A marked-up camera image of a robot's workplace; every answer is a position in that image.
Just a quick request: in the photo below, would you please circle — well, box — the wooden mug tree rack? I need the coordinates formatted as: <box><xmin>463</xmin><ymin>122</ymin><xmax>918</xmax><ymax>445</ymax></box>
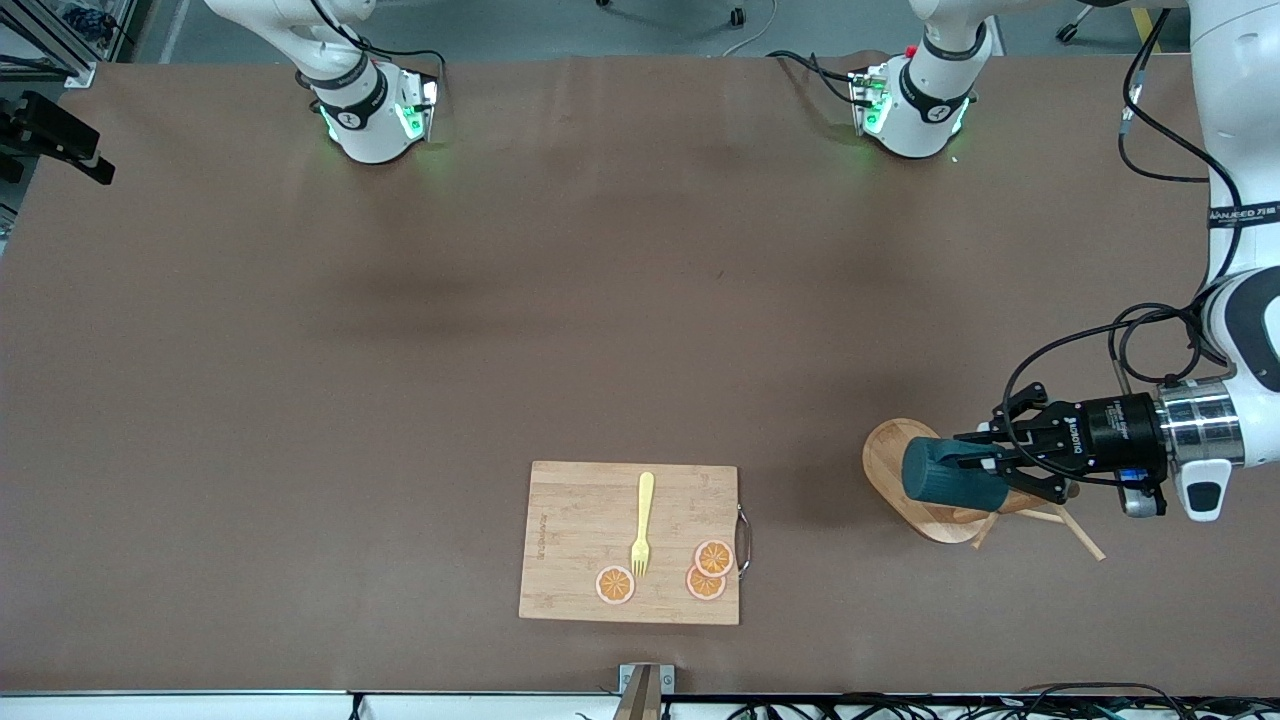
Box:
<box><xmin>862</xmin><ymin>418</ymin><xmax>1107</xmax><ymax>562</ymax></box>

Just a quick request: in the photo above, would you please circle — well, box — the metal base connector bracket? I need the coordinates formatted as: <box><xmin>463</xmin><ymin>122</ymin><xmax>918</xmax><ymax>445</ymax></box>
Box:
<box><xmin>850</xmin><ymin>62</ymin><xmax>893</xmax><ymax>136</ymax></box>
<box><xmin>398</xmin><ymin>68</ymin><xmax>441</xmax><ymax>143</ymax></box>

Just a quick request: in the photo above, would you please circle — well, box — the black chair caster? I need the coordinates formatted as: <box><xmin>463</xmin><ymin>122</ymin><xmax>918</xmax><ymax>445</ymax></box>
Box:
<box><xmin>1055</xmin><ymin>0</ymin><xmax>1104</xmax><ymax>44</ymax></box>

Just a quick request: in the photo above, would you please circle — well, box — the yellow plastic fork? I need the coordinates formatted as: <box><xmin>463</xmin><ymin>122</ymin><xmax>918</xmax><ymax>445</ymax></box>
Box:
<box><xmin>630</xmin><ymin>471</ymin><xmax>656</xmax><ymax>579</ymax></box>

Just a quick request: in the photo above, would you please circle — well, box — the white table edge rail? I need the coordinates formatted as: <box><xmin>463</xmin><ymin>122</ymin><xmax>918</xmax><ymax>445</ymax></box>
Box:
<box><xmin>0</xmin><ymin>690</ymin><xmax>1280</xmax><ymax>720</ymax></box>

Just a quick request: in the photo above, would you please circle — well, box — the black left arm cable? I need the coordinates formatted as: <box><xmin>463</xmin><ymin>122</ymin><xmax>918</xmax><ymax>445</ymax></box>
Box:
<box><xmin>1000</xmin><ymin>0</ymin><xmax>1246</xmax><ymax>471</ymax></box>

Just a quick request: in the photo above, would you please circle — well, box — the wooden cutting board metal handle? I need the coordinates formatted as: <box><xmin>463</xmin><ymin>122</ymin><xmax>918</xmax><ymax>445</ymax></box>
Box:
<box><xmin>518</xmin><ymin>460</ymin><xmax>753</xmax><ymax>627</ymax></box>

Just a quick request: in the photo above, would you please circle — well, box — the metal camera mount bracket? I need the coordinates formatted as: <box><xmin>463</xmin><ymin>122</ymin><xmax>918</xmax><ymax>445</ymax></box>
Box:
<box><xmin>612</xmin><ymin>662</ymin><xmax>676</xmax><ymax>720</ymax></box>

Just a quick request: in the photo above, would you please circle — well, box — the aluminium frame profile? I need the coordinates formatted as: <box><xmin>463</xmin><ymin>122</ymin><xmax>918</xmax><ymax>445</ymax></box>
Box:
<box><xmin>0</xmin><ymin>0</ymin><xmax>136</xmax><ymax>89</ymax></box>

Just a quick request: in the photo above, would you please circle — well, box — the black base cable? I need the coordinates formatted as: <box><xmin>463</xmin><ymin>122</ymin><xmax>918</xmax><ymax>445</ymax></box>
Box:
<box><xmin>768</xmin><ymin>48</ymin><xmax>863</xmax><ymax>106</ymax></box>
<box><xmin>310</xmin><ymin>0</ymin><xmax>447</xmax><ymax>101</ymax></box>

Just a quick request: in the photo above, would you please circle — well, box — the white floor cable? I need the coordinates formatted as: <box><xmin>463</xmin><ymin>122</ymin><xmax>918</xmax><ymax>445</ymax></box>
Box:
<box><xmin>720</xmin><ymin>0</ymin><xmax>779</xmax><ymax>58</ymax></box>

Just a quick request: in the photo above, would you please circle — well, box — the blue tangled item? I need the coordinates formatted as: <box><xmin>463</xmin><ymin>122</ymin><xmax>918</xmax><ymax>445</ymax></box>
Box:
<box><xmin>62</xmin><ymin>5</ymin><xmax>119</xmax><ymax>43</ymax></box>

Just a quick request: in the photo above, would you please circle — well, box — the black tangled cable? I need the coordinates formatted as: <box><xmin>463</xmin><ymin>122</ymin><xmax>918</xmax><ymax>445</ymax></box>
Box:
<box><xmin>725</xmin><ymin>698</ymin><xmax>1011</xmax><ymax>720</ymax></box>

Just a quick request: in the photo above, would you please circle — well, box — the black looped cable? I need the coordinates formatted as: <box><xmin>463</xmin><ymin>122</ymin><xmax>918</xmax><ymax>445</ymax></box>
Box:
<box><xmin>1015</xmin><ymin>683</ymin><xmax>1191</xmax><ymax>720</ymax></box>

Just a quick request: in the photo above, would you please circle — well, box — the teal cup yellow inside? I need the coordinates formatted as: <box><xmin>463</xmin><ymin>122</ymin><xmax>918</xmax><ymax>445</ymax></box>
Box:
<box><xmin>902</xmin><ymin>437</ymin><xmax>1011</xmax><ymax>511</ymax></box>

